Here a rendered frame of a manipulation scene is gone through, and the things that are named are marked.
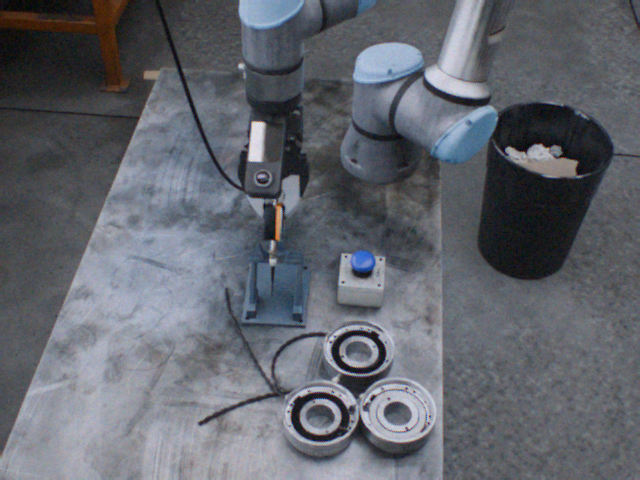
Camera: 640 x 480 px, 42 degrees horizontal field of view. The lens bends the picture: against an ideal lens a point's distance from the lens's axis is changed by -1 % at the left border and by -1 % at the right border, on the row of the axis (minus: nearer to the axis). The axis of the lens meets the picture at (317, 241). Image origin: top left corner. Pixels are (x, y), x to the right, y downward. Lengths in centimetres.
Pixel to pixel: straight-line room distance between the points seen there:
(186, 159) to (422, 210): 46
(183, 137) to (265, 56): 67
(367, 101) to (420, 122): 12
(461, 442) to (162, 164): 105
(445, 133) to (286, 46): 44
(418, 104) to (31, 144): 189
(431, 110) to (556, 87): 199
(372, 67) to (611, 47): 232
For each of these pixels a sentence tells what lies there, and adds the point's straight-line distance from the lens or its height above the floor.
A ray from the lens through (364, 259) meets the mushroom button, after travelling 129.
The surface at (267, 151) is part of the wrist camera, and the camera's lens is 105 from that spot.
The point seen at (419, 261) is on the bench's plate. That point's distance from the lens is 141.
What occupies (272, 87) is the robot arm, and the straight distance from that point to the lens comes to 103.
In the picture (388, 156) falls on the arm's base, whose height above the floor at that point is 85.
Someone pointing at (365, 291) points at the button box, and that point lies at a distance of 130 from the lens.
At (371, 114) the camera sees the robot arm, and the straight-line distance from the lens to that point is 147.
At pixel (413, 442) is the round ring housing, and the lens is 115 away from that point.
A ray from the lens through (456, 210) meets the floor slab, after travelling 270.
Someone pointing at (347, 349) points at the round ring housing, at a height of 82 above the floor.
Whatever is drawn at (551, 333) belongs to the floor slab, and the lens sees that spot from 242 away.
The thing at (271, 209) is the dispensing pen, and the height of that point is 102.
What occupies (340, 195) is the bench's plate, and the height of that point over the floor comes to 80.
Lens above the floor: 181
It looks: 45 degrees down
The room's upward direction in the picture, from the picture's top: 2 degrees clockwise
